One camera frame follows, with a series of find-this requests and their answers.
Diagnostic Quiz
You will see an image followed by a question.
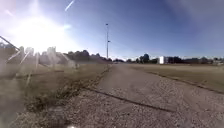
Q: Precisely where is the tall light pole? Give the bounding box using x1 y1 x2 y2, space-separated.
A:
105 23 112 60

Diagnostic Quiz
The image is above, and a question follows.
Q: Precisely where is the dry grass field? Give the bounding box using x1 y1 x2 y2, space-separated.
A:
128 63 224 94

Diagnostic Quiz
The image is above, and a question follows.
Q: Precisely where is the row of dark trees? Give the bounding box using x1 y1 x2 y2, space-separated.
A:
0 42 224 66

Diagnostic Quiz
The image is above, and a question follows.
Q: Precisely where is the grey gravel path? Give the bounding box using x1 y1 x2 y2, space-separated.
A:
13 63 224 128

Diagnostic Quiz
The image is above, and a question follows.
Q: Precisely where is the dry grass verge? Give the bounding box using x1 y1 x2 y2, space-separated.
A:
0 63 113 128

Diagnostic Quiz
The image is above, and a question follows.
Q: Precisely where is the white building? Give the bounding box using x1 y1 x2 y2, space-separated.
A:
158 55 166 65

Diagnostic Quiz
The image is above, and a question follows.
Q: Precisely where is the wire fence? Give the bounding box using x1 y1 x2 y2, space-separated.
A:
0 35 79 73

